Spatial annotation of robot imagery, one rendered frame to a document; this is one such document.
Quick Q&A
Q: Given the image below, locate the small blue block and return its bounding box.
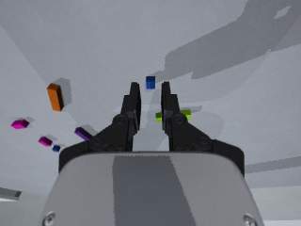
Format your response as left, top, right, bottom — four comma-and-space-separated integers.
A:
146, 76, 155, 89
52, 145, 60, 152

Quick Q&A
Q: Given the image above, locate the orange rod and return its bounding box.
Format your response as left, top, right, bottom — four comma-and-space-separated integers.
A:
47, 83, 64, 112

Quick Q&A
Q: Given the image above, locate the purple rod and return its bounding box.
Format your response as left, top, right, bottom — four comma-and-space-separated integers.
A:
74, 127, 93, 140

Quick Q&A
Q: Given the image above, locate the lime green rod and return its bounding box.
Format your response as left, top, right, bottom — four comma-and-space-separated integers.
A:
156, 109, 191, 122

